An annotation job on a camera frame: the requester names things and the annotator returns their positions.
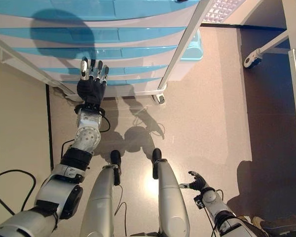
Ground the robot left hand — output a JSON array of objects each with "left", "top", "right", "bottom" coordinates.
[{"left": 76, "top": 56, "right": 110, "bottom": 107}]

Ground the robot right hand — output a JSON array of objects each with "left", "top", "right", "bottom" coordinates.
[{"left": 179, "top": 170, "right": 209, "bottom": 191}]

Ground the blue fronted cart drawer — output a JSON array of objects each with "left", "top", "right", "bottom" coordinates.
[{"left": 13, "top": 40, "right": 181, "bottom": 67}]

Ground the grey cart caster wheel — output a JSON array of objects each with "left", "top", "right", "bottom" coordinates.
[{"left": 152, "top": 91, "right": 167, "bottom": 106}]

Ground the robot silver waist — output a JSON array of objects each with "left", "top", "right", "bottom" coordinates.
[{"left": 129, "top": 231, "right": 161, "bottom": 237}]

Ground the white blue medical cart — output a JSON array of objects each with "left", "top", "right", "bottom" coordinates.
[{"left": 0, "top": 0, "right": 208, "bottom": 106}]

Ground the dark trouser leg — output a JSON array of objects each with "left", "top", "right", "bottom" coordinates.
[{"left": 260, "top": 213, "right": 296, "bottom": 237}]

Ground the light blue waste bin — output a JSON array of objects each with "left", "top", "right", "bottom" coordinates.
[{"left": 179, "top": 31, "right": 204, "bottom": 62}]

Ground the white bed caster wheel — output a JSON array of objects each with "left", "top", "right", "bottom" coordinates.
[{"left": 243, "top": 51, "right": 262, "bottom": 69}]

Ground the white hospital bed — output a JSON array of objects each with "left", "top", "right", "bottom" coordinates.
[{"left": 244, "top": 0, "right": 296, "bottom": 139}]

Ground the white perforated side basket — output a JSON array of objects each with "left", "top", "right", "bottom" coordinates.
[{"left": 201, "top": 0, "right": 244, "bottom": 25}]

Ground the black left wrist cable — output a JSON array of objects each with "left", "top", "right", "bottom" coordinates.
[{"left": 61, "top": 105, "right": 111, "bottom": 158}]

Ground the thin black cable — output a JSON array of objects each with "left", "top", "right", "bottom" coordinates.
[{"left": 113, "top": 184, "right": 128, "bottom": 237}]

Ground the thick black floor cable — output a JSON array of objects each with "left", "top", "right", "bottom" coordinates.
[{"left": 0, "top": 169, "right": 37, "bottom": 216}]

